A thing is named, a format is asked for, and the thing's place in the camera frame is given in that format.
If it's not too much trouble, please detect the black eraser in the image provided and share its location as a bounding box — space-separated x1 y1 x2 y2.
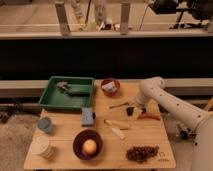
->
126 107 134 116

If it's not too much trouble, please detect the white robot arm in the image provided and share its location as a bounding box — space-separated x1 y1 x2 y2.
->
135 77 213 171

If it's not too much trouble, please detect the small red bowl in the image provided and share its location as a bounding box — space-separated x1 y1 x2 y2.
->
101 78 120 97

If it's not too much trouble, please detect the white object in red bowl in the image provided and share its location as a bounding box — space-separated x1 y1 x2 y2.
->
102 81 117 93

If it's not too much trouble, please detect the dark brown bowl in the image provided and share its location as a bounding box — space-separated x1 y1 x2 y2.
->
73 129 103 160

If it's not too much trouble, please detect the small wooden spoon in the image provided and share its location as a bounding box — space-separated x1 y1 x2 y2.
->
109 102 130 109

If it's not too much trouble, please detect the orange carrot toy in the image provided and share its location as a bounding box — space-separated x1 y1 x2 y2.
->
138 113 160 121

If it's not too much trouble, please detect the bunch of dark grapes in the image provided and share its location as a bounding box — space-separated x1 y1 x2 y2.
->
126 146 159 163

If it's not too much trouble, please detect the blue sponge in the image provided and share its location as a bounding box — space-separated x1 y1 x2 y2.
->
81 108 96 126

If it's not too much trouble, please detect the orange ball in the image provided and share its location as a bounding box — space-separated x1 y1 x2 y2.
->
82 139 97 155

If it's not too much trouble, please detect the green plastic tray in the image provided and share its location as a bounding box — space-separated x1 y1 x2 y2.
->
39 76 94 111

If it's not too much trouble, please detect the grey tool in tray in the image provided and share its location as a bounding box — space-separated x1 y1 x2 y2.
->
57 82 90 97

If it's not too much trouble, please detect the blue cup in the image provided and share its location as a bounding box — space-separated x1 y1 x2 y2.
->
37 117 53 134

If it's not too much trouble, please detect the white ribbed cup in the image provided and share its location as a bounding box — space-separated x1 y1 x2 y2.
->
31 136 53 159

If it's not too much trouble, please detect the right grey post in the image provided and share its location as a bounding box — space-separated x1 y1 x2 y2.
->
120 2 130 35

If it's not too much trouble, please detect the grey post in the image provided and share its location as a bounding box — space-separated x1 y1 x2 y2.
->
55 1 70 36
120 2 130 35

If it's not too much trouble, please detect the black camera on stand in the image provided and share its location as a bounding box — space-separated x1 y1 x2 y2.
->
148 0 213 29

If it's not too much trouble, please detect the left grey post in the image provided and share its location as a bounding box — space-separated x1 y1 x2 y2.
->
55 1 70 36

